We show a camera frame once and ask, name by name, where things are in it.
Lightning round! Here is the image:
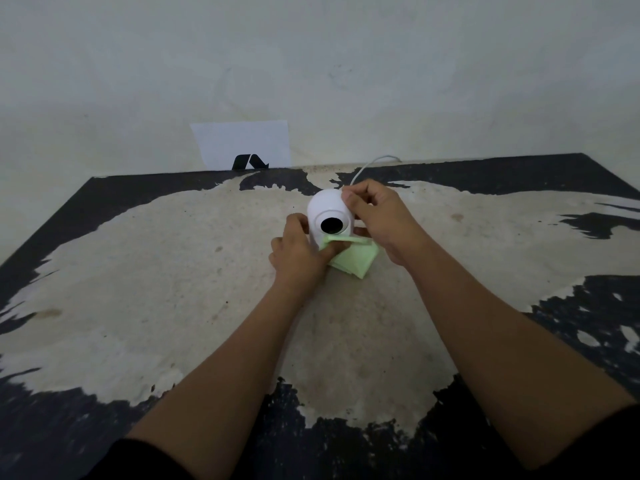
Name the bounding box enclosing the person's right hand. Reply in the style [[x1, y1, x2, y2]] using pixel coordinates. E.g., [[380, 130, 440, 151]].
[[340, 179, 432, 268]]

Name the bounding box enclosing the person's left hand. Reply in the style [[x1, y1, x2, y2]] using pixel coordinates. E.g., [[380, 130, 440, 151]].
[[269, 213, 351, 297]]

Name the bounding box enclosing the white round security camera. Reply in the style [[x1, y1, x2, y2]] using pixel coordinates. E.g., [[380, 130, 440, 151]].
[[306, 189, 357, 249]]

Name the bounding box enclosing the light green cleaning cloth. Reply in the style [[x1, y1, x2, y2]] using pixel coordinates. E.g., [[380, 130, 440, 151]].
[[320, 234, 381, 280]]

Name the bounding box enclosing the person's left forearm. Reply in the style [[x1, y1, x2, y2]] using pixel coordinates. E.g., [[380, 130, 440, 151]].
[[124, 284, 322, 480]]

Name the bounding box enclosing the person's right forearm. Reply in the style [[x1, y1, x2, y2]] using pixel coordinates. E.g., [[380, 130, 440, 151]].
[[400, 239, 639, 470]]

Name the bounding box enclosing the black folded clip stand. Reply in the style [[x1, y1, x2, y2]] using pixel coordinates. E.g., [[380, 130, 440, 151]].
[[231, 154, 270, 171]]

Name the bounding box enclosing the white paper sheet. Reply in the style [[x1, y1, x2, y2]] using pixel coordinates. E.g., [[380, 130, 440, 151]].
[[190, 120, 293, 171]]

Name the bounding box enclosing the black left sleeve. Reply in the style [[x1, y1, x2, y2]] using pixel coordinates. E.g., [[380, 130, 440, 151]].
[[80, 437, 197, 480]]

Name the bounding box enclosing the black sleeve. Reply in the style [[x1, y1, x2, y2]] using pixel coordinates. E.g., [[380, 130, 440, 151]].
[[520, 402, 640, 480], [80, 437, 197, 480]]

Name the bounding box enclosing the black right sleeve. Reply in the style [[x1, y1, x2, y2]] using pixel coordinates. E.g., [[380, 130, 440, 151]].
[[520, 402, 640, 480]]

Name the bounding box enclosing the white camera cable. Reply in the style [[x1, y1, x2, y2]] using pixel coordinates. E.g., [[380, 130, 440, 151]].
[[348, 155, 403, 188]]

